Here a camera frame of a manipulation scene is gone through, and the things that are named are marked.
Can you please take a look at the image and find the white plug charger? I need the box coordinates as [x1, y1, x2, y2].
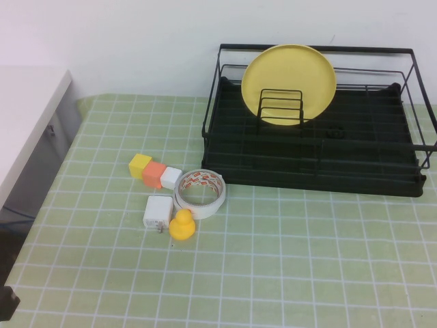
[142, 195, 174, 235]

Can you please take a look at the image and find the green checkered tablecloth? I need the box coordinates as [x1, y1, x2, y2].
[0, 92, 437, 328]

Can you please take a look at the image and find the white tape roll red print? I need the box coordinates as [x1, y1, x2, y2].
[174, 169, 226, 210]

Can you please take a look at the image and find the black wire dish rack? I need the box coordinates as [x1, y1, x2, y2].
[201, 43, 437, 178]

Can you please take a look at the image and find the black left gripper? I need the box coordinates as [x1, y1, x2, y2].
[0, 286, 20, 317]

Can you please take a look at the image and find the orange cube block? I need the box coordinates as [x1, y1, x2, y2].
[143, 161, 168, 190]

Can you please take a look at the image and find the plain white tape roll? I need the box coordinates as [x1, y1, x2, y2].
[175, 197, 213, 220]

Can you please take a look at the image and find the yellow cube block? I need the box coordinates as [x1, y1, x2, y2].
[128, 153, 152, 180]

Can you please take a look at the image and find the black plastic drip tray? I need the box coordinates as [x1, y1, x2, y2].
[201, 77, 427, 198]

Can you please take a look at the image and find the white cabinet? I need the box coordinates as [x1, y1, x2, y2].
[0, 64, 85, 226]

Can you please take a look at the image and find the thin blue cable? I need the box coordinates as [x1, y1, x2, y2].
[0, 204, 37, 230]

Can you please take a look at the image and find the yellow rubber duck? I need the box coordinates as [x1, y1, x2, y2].
[169, 208, 197, 241]

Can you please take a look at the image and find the yellow round plate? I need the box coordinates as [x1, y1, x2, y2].
[240, 44, 339, 127]

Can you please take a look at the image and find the white cube block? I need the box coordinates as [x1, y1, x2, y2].
[160, 166, 184, 191]

